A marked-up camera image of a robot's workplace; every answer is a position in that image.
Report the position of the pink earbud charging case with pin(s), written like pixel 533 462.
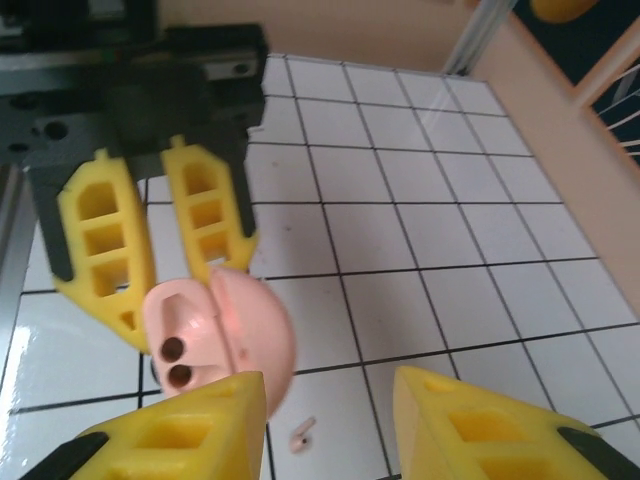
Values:
pixel 250 320

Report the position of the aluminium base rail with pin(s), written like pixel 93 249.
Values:
pixel 10 225

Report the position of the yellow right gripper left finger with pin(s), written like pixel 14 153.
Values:
pixel 175 440

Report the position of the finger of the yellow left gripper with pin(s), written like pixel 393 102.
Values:
pixel 230 210
pixel 140 250

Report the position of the aluminium frame post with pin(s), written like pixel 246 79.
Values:
pixel 472 35

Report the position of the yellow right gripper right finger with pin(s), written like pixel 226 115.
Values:
pixel 500 440

